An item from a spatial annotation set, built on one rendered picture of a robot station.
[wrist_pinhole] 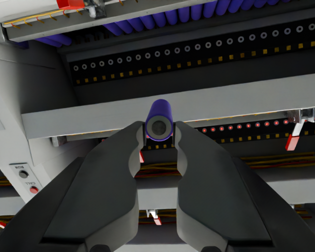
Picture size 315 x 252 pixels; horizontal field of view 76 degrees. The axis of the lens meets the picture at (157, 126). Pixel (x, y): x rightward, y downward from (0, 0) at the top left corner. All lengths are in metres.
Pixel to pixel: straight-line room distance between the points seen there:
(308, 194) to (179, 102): 0.29
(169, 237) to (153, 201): 0.23
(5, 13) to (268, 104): 0.39
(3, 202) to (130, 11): 0.51
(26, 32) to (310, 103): 0.42
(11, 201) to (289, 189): 0.59
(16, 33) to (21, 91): 0.09
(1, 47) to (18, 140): 0.16
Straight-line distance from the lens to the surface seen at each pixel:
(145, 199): 0.44
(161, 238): 0.66
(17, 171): 0.49
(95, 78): 0.47
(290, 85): 0.33
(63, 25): 0.36
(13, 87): 0.42
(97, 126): 0.34
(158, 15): 0.35
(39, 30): 0.38
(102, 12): 0.31
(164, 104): 0.16
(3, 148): 0.47
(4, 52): 0.42
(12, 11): 0.37
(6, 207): 0.62
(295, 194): 0.46
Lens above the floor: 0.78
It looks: 29 degrees up
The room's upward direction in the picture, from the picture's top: 168 degrees clockwise
